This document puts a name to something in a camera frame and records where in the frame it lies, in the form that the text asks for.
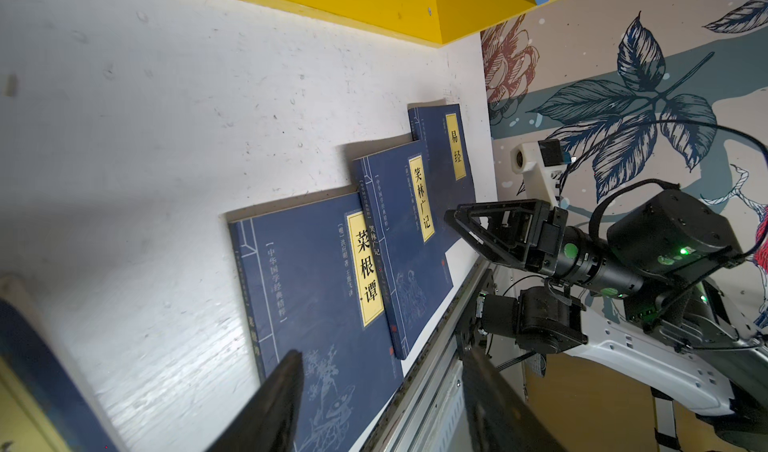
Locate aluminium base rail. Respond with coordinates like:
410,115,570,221
361,258,495,451

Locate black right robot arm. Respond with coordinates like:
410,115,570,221
445,182,767,451

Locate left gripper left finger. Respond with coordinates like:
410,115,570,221
208,350,304,451

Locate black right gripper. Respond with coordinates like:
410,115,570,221
443,199,568,275

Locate blue book yellow label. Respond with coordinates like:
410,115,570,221
353,141,453,360

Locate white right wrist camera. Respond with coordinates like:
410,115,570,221
511,139,571,207

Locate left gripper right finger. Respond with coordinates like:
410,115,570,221
462,349,565,452

